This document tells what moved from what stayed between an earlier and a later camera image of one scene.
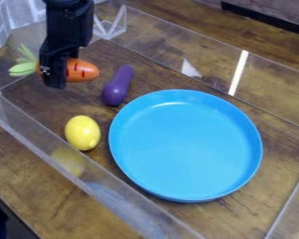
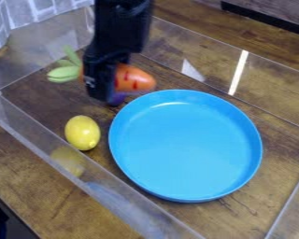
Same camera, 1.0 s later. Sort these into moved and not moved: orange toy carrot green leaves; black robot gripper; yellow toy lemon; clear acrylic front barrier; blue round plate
Moved: black robot gripper; orange toy carrot green leaves
Not moved: clear acrylic front barrier; yellow toy lemon; blue round plate
